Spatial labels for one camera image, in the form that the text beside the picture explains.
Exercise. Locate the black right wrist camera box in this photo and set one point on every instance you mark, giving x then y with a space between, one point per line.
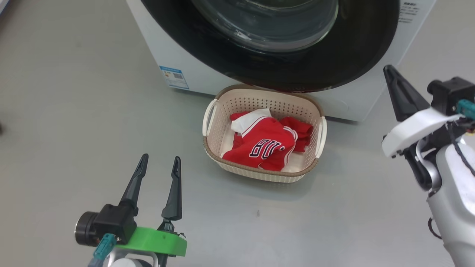
449 92

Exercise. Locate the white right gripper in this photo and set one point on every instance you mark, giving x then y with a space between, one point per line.
415 129

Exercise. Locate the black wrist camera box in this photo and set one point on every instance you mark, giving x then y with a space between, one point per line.
449 92
115 222

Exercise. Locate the blue energy label sticker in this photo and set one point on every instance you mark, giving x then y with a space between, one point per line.
174 77

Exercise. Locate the black cylindrical left wrist motor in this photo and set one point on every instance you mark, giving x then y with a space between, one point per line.
84 229

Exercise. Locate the red and white jersey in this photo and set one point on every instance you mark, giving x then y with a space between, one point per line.
267 144

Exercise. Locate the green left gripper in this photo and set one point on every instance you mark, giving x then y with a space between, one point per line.
156 241

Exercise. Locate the cream perforated laundry basket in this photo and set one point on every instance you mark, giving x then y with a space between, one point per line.
259 174

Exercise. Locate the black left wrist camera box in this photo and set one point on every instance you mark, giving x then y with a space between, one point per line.
115 222

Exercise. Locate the white front-load washing machine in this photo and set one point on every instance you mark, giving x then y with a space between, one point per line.
167 44

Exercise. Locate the washing machine door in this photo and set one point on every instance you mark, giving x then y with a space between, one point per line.
334 63

